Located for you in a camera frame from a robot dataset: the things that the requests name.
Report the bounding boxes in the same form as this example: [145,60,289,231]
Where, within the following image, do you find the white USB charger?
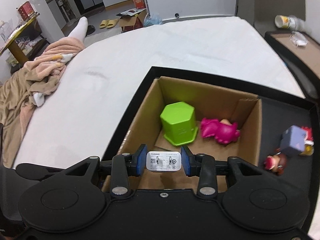
[146,151,182,172]

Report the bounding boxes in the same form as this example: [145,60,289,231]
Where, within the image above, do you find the white sock foot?
[68,16,88,42]

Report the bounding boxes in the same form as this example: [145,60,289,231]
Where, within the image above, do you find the paper cup stack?
[274,15,305,31]

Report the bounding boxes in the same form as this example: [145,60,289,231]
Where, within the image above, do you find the open cardboard box on floor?
[117,8,147,33]

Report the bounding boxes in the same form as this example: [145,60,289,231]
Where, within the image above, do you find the brown cardboard box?
[101,76,263,193]

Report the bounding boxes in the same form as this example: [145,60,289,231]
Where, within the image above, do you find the yellow slippers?
[99,18,119,29]

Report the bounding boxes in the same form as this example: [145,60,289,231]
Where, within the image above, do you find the white face mask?
[290,31,308,47]

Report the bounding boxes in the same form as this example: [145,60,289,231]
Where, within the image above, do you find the red crab figurine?
[300,126,314,156]

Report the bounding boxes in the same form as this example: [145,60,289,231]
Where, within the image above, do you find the black shallow tray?
[103,67,319,233]

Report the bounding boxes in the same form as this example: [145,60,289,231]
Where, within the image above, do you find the pink bear figurine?
[200,118,240,145]

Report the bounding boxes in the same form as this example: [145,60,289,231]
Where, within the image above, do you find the black tray with brown base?
[265,30,319,101]

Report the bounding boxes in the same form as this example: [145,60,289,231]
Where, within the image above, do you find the beige blanket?
[1,37,85,168]

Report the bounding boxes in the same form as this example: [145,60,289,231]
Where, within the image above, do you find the brown-haired girl figurine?
[264,152,287,176]

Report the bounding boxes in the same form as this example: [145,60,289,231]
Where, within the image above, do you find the green hexagonal box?
[160,101,198,146]

